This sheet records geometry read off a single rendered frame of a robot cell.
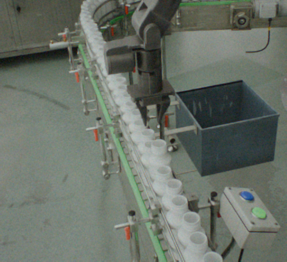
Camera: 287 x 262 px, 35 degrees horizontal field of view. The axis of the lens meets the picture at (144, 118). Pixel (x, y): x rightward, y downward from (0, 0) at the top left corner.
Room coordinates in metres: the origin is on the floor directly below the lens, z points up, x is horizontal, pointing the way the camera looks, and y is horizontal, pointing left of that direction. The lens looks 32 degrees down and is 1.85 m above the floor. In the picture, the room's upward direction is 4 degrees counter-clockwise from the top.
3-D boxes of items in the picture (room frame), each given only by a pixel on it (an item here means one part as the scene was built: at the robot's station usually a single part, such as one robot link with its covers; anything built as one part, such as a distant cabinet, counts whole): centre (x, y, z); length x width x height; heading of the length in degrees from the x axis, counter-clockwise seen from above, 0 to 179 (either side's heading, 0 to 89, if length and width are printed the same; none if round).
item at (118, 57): (0.92, 0.02, 1.47); 0.12 x 0.09 x 0.12; 101
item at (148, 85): (0.93, -0.02, 1.38); 0.10 x 0.07 x 0.07; 103
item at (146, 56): (0.93, -0.01, 1.44); 0.07 x 0.06 x 0.07; 101
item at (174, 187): (0.81, -0.06, 1.08); 0.06 x 0.06 x 0.17
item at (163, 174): (0.87, -0.04, 1.08); 0.06 x 0.06 x 0.17
